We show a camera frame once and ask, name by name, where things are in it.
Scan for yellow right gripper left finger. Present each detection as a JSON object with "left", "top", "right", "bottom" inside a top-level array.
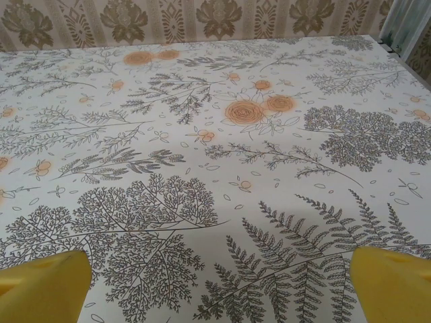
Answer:
[{"left": 0, "top": 250, "right": 92, "bottom": 323}]

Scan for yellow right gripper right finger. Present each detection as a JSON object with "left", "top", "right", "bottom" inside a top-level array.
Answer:
[{"left": 350, "top": 246, "right": 431, "bottom": 323}]

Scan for aluminium frame post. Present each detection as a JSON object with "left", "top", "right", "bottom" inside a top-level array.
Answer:
[{"left": 377, "top": 0, "right": 411, "bottom": 59}]

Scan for floral patterned table cover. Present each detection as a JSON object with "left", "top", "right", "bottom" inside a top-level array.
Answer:
[{"left": 0, "top": 33, "right": 431, "bottom": 323}]

